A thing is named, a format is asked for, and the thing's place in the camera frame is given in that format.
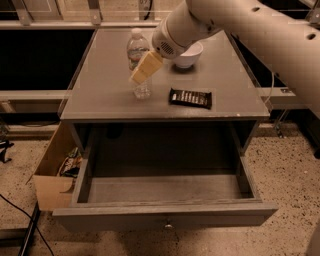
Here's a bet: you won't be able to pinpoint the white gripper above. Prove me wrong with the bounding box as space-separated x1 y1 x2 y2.
130 17 186 84

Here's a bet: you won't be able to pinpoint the clear plastic water bottle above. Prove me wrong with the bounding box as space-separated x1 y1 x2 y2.
126 27 153 101

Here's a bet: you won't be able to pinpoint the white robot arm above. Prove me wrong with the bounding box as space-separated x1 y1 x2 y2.
130 0 320 117

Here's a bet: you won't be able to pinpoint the open grey top drawer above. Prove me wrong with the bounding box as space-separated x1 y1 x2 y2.
53 123 278 232

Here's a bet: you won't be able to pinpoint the grey wooden cabinet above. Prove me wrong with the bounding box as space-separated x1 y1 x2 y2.
59 27 271 158

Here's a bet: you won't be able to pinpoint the white ceramic bowl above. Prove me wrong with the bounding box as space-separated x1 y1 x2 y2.
173 42 203 69

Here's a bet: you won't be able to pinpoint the dark chocolate bar wrapper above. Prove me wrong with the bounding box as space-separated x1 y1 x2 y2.
169 88 212 109

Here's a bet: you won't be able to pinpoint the snack bags in box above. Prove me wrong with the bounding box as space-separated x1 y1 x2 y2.
58 147 82 178

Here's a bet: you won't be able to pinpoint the cardboard box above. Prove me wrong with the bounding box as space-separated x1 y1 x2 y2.
32 123 76 211

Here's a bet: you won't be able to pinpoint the black object at left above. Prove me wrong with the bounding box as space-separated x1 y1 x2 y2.
0 140 13 163

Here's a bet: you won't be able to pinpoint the white cable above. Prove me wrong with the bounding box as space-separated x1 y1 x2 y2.
263 70 276 104

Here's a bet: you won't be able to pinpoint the black floor cable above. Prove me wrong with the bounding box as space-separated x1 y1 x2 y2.
0 193 56 256

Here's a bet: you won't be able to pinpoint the black floor rail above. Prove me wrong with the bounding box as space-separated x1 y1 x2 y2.
18 204 40 256

